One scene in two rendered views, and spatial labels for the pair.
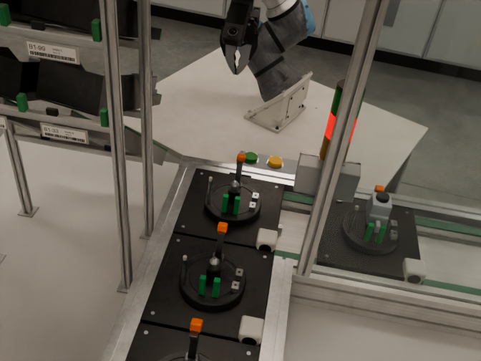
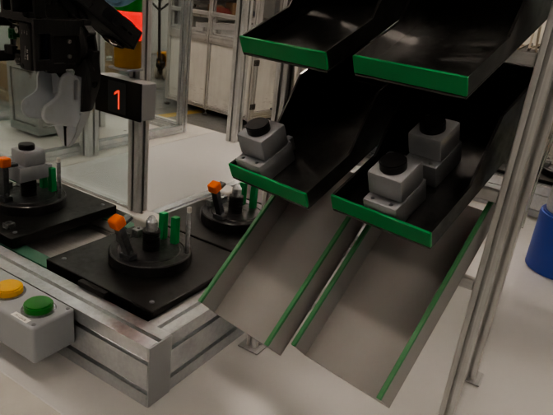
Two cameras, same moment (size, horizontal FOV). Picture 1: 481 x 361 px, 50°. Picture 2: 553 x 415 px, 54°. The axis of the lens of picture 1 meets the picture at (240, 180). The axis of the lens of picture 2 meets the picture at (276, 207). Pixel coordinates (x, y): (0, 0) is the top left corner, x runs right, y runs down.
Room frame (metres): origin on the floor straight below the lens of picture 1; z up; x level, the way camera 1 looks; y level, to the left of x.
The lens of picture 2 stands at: (1.61, 0.56, 1.42)
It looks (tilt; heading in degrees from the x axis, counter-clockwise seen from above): 21 degrees down; 205
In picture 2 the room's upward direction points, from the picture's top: 7 degrees clockwise
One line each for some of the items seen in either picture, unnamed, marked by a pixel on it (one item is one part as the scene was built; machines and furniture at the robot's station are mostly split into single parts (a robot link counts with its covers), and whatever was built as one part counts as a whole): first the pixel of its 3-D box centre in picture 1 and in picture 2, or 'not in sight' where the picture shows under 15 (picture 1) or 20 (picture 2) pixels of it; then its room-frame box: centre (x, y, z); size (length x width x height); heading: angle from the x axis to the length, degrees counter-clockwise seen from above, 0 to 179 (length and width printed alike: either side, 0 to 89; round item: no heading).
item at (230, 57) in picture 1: (232, 53); (62, 112); (1.15, 0.06, 1.26); 0.06 x 0.03 x 0.09; 176
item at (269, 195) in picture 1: (233, 193); (151, 235); (0.93, 0.01, 1.01); 0.24 x 0.24 x 0.13; 86
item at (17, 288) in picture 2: (275, 162); (8, 291); (1.13, -0.09, 0.96); 0.04 x 0.04 x 0.02
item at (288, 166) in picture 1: (273, 171); (10, 308); (1.13, -0.09, 0.93); 0.21 x 0.07 x 0.06; 86
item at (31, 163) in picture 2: not in sight; (31, 160); (0.89, -0.33, 1.06); 0.08 x 0.04 x 0.07; 175
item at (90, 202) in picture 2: not in sight; (30, 207); (0.90, -0.33, 0.96); 0.24 x 0.24 x 0.02; 86
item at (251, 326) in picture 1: (213, 270); (236, 201); (0.69, 0.03, 1.01); 0.24 x 0.24 x 0.13; 86
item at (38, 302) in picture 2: (250, 158); (39, 308); (1.14, -0.02, 0.96); 0.04 x 0.04 x 0.02
